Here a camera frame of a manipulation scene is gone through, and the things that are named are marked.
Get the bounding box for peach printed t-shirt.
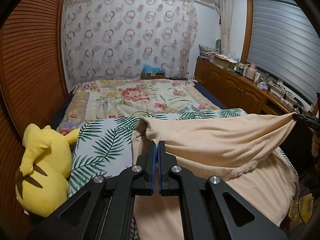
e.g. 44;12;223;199
131;114;298;229

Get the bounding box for person right hand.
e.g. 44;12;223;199
312;131;320;157

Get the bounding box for cardboard box blue contents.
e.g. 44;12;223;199
140;64;165;80

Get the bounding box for wooden sideboard cabinet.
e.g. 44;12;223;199
195;58;293;115

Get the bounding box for yellow plush toy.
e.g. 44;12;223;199
15;124;80;218

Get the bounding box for floral bed blanket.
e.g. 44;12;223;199
57;79;219;135

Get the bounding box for palm leaf print quilt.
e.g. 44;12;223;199
69;106;298;194

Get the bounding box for purple tissue pack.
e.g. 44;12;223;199
257;82;268;90

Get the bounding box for brown louvered wardrobe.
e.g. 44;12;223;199
1;0;67;239

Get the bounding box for navy bed sheet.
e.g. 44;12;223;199
194;82;227;109

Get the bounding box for beige tied side curtain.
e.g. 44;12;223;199
220;0;233;55

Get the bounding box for circle pattern sheer curtain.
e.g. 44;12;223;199
62;0;198;86

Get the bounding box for grey window blind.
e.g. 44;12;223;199
247;0;319;101

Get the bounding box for pink thermos jug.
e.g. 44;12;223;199
246;63;257;80

